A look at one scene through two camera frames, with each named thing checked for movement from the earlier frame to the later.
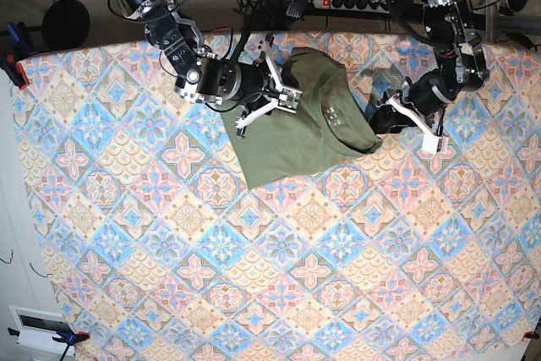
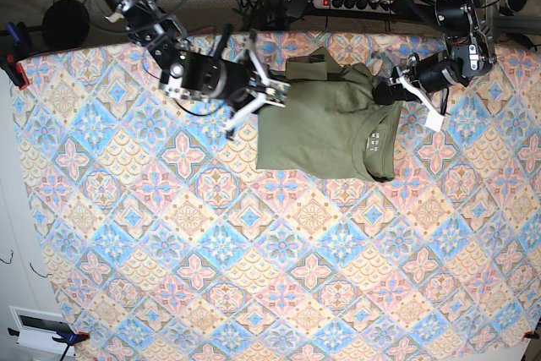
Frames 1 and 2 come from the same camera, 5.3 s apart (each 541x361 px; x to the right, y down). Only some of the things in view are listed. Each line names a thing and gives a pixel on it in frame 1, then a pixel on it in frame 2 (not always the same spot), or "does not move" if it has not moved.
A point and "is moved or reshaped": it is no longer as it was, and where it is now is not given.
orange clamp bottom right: [531, 334] does not move
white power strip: [343, 2] does not move
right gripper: [386, 117] -> [401, 87]
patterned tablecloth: [160, 253] does not move
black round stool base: [66, 24] does not move
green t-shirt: [330, 127] is moved or reshaped
